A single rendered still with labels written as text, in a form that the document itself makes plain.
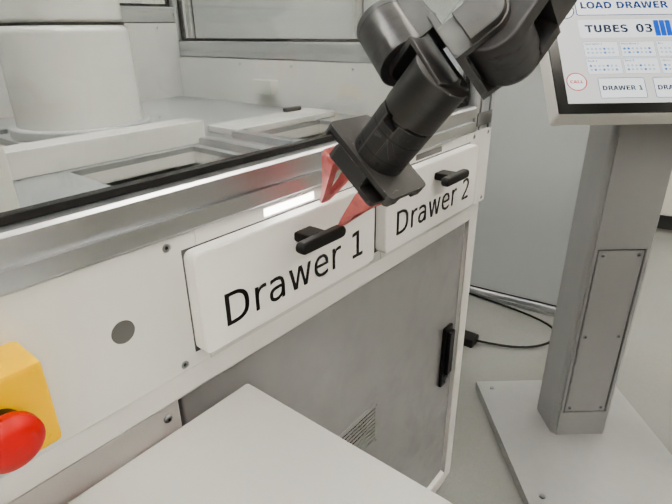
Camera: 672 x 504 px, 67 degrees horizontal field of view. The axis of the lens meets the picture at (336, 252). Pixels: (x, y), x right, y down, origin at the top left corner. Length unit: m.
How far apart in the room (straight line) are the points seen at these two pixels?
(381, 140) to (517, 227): 1.77
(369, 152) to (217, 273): 0.19
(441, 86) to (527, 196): 1.74
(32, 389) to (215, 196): 0.23
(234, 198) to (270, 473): 0.26
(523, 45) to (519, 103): 1.66
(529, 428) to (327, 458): 1.22
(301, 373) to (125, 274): 0.33
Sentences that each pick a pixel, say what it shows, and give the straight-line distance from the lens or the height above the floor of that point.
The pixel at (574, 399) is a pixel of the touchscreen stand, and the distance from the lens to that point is 1.61.
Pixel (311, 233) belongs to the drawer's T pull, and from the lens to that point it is 0.56.
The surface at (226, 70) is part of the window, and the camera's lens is 0.52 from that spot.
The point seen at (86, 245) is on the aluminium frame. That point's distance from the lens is 0.44.
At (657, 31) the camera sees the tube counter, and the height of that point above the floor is 1.10.
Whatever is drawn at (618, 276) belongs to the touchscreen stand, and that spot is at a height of 0.55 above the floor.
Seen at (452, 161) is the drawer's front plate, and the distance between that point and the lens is 0.86.
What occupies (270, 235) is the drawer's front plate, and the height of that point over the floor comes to 0.92.
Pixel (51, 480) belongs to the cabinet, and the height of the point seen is 0.76.
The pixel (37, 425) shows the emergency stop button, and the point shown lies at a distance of 0.40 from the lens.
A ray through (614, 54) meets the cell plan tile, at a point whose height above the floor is 1.06.
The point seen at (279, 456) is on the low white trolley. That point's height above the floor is 0.76.
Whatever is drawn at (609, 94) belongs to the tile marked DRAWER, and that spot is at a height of 0.99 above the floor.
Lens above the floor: 1.12
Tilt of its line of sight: 24 degrees down
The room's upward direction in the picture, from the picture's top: 1 degrees counter-clockwise
